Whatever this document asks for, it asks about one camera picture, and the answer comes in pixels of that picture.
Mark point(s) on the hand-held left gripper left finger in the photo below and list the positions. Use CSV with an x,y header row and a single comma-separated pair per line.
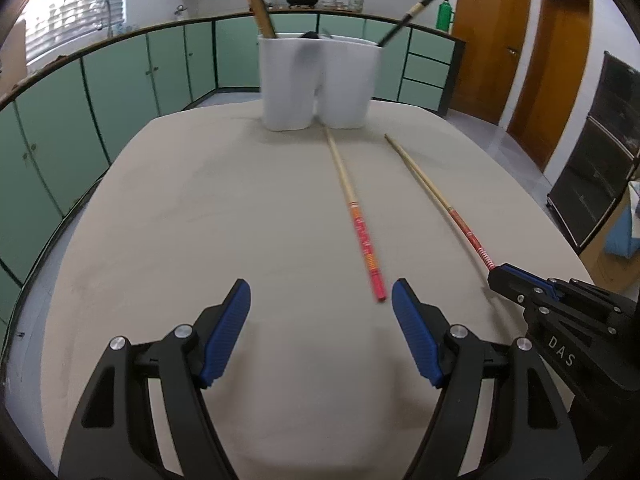
x,y
227,330

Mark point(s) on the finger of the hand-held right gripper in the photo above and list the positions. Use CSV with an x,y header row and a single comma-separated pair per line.
x,y
510,280
585,291

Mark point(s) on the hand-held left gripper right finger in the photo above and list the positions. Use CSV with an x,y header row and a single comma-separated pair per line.
x,y
415,330

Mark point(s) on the red patterned bamboo chopstick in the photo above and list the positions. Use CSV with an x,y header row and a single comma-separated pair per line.
x,y
435,185
357,220

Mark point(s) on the white double utensil holder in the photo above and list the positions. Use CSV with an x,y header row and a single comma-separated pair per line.
x,y
320,80

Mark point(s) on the black chopstick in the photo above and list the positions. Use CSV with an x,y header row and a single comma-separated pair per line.
x,y
405,20

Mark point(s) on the brown wooden chopstick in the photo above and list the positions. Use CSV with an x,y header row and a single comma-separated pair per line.
x,y
255,2

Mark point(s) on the black glass cabinet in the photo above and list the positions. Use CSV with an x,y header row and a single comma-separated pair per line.
x,y
600,160

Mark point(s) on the wooden door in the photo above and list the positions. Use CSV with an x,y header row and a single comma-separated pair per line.
x,y
492,40
555,75

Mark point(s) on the green thermos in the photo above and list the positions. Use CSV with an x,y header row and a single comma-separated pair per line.
x,y
444,16

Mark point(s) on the green base cabinets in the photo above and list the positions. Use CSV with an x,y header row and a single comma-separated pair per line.
x,y
125,75

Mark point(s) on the dark utensil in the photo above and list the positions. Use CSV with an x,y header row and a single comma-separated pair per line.
x,y
309,35

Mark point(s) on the metal faucet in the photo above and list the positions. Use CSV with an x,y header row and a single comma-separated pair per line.
x,y
106,17

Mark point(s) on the window with blinds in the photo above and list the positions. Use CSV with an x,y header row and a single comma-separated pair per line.
x,y
75,10

